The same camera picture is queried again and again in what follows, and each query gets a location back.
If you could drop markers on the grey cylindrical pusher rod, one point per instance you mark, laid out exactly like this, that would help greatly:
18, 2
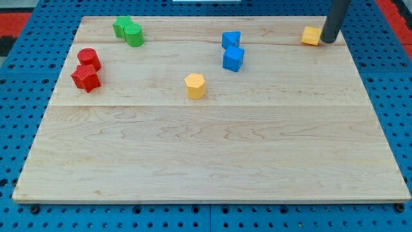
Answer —
334, 20

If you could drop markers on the green star block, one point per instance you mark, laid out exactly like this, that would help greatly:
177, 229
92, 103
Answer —
120, 23

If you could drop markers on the yellow star block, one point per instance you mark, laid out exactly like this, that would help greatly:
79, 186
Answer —
311, 36

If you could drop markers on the yellow hexagon block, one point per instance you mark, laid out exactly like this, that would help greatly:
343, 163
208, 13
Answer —
195, 86

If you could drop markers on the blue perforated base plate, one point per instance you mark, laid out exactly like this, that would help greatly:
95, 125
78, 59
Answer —
33, 65

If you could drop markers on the green cylinder block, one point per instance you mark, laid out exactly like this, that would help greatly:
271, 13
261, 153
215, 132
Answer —
134, 35

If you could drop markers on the blue triangle block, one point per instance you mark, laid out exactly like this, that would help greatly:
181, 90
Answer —
230, 39

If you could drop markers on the light wooden board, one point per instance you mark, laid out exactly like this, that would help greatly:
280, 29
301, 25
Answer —
293, 126

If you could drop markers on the blue cube block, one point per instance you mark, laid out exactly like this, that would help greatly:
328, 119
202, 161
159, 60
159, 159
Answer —
233, 58

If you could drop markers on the red cylinder block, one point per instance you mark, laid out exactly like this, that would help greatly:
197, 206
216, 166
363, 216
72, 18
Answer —
88, 56

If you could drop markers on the red star block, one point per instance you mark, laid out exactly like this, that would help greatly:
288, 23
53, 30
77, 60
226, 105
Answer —
85, 77

